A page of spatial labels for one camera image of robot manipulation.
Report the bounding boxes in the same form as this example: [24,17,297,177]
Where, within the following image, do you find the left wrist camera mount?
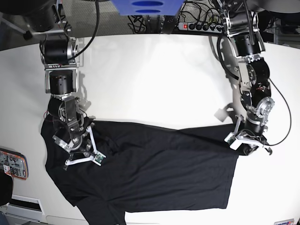
[224,116,261,150]

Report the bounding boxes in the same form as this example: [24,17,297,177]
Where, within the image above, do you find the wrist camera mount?
[224,116,261,150]
[64,123,106,170]

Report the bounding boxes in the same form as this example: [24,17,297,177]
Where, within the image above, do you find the orange clear electronics case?
[0,148,29,180]

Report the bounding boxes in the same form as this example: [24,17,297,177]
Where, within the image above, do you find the black power adapter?
[161,15,177,34]

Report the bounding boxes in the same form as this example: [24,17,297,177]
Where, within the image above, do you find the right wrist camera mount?
[64,123,106,170]

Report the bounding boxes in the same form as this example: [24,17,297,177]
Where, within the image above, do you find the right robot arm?
[0,0,92,157]

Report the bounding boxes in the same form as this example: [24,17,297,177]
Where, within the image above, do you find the white power strip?
[178,22,224,34]

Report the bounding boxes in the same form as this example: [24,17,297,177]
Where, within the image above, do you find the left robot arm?
[212,0,275,156]

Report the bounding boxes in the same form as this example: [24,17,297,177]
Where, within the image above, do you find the black chair seat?
[0,172,14,206]

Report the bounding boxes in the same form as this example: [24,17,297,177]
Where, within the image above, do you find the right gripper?
[52,127,86,154]

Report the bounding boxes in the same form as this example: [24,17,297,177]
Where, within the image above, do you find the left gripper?
[239,130,273,155]

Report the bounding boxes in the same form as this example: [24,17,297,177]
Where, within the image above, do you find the blue plastic bin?
[111,0,184,15]

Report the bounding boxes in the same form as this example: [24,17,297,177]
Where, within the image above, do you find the white flat box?
[5,195,45,223]

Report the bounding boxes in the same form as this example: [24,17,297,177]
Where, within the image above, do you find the black T-shirt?
[41,120,239,225]

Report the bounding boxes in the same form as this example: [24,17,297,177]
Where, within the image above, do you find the office chair base leg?
[0,13,33,40]

